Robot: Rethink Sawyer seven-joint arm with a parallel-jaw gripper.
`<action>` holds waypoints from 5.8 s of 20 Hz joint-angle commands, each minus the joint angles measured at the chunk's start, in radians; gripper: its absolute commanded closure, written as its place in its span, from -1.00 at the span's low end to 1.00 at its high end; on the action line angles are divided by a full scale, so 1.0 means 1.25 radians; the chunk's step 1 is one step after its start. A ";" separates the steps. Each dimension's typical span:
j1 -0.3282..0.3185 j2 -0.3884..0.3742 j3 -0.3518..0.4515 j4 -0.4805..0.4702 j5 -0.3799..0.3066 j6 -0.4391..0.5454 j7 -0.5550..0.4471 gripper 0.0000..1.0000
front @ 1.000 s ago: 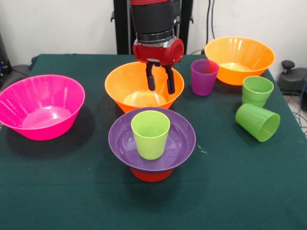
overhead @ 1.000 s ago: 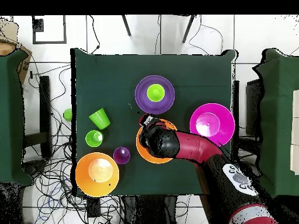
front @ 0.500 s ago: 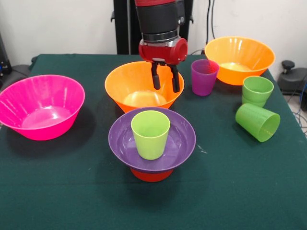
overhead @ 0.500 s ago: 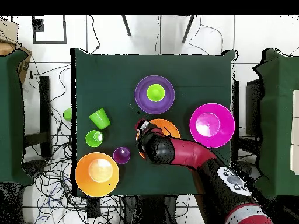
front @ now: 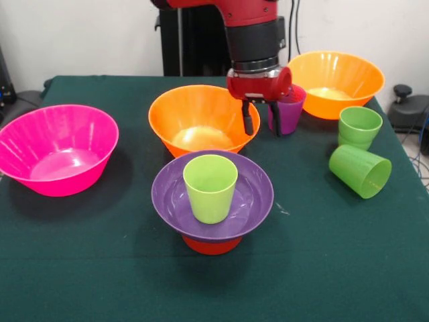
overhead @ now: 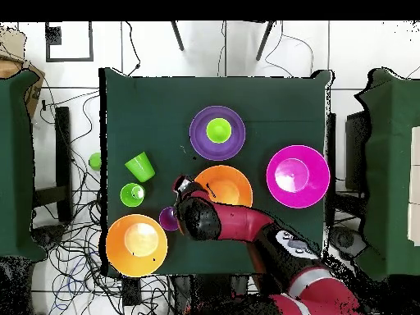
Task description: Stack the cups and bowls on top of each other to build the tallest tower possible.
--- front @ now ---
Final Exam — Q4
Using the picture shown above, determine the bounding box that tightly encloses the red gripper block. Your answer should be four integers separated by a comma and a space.
226, 66, 293, 138

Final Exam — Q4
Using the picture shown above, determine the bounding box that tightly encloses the large orange plastic bowl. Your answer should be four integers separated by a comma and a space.
148, 85, 261, 159
287, 50, 385, 120

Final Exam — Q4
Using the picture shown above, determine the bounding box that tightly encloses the purple plastic bowl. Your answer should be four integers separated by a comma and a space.
151, 150, 275, 244

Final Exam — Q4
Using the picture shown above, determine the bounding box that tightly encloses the green plastic cup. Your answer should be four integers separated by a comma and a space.
337, 106, 383, 152
328, 144, 393, 200
182, 154, 239, 225

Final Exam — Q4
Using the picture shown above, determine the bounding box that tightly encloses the small red plastic bowl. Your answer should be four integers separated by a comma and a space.
182, 234, 243, 256

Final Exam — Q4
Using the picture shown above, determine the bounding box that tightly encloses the large pink plastic bowl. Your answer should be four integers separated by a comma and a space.
0, 104, 120, 198

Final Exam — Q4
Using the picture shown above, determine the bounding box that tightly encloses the purple plastic cup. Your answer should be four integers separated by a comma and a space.
267, 84, 307, 136

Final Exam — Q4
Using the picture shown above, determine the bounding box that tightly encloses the black knobbed stand base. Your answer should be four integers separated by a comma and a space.
388, 83, 429, 133

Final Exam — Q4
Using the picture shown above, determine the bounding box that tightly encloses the dark green table cloth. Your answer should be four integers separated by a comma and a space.
0, 75, 429, 322

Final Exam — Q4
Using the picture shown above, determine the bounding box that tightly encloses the grey round stand base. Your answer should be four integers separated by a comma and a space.
13, 87, 46, 109

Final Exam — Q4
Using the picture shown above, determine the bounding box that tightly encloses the black equipment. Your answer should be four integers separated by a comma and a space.
0, 43, 18, 105

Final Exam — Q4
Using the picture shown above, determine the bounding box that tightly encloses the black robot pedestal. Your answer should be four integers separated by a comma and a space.
154, 6, 235, 77

